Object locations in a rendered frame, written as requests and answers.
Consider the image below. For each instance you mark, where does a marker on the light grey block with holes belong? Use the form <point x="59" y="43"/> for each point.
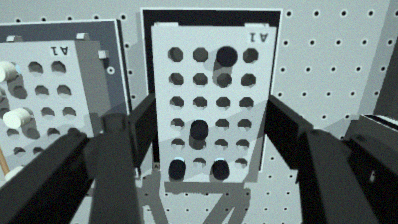
<point x="81" y="70"/>
<point x="199" y="87"/>

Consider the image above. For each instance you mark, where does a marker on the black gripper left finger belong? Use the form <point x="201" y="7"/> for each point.
<point x="42" y="192"/>

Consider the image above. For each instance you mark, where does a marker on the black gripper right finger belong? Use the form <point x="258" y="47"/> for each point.
<point x="329" y="185"/>

